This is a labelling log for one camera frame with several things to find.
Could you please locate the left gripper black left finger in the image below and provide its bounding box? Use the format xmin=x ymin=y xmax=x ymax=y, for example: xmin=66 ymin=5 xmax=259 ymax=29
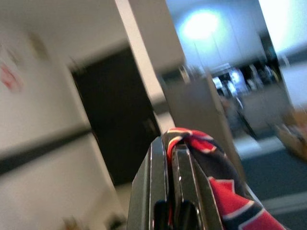
xmin=126 ymin=136 xmax=169 ymax=230

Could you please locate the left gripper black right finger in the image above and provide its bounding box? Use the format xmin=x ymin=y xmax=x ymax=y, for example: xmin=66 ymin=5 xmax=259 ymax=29
xmin=170 ymin=145 xmax=224 ymax=230

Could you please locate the black red patterned shirt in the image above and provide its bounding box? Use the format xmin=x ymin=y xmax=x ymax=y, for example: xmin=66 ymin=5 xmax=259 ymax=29
xmin=162 ymin=126 xmax=288 ymax=230

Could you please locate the black door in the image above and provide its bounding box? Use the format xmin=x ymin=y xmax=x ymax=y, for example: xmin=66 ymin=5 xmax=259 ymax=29
xmin=69 ymin=47 xmax=162 ymax=185

